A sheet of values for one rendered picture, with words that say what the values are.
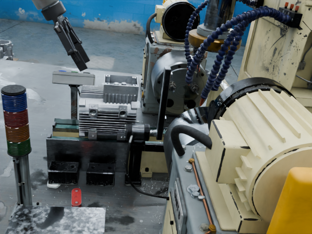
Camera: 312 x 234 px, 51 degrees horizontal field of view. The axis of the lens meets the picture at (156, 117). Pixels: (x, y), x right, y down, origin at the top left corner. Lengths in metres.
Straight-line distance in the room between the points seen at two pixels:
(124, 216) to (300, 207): 0.73
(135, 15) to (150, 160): 5.71
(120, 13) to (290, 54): 5.93
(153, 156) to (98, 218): 0.41
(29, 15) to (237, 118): 6.85
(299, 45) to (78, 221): 0.80
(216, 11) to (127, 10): 5.76
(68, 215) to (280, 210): 0.61
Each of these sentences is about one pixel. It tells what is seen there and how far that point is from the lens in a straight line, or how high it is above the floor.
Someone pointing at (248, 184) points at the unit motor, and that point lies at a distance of 0.52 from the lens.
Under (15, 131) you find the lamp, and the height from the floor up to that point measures 1.11.
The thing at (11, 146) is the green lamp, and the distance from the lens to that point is 0.95.
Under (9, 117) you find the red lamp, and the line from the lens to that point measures 0.91.
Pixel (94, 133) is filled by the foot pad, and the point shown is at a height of 0.98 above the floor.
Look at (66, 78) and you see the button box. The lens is 1.41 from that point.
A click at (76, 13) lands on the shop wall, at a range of 7.01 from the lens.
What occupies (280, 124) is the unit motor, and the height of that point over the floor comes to 1.35.
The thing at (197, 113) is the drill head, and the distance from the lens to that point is 0.96.
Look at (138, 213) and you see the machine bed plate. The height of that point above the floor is 0.80.
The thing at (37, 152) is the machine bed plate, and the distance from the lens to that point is 1.39.
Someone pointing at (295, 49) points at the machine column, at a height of 1.35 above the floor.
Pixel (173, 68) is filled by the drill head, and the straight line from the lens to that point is 1.39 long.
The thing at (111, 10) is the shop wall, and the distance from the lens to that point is 6.86.
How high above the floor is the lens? 1.57
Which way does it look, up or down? 27 degrees down
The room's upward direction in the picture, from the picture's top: 7 degrees clockwise
